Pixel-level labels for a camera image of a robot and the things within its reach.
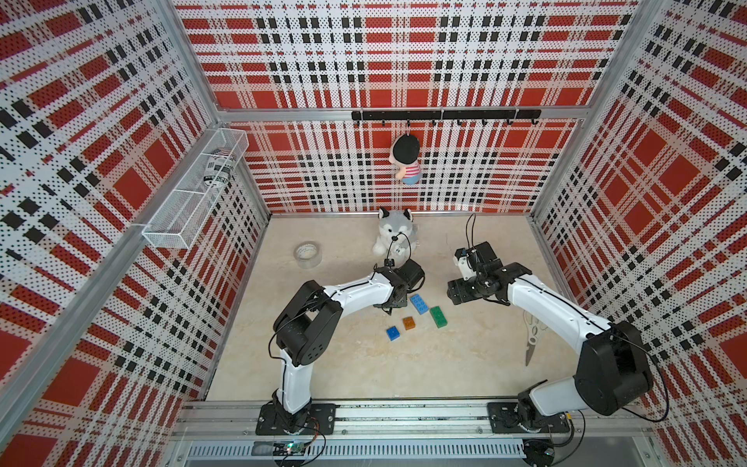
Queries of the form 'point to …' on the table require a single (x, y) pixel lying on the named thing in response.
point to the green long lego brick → (438, 316)
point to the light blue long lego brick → (419, 304)
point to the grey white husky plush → (389, 225)
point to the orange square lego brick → (409, 323)
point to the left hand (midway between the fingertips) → (393, 298)
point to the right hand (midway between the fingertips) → (465, 289)
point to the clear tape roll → (308, 255)
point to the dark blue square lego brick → (393, 333)
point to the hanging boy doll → (405, 153)
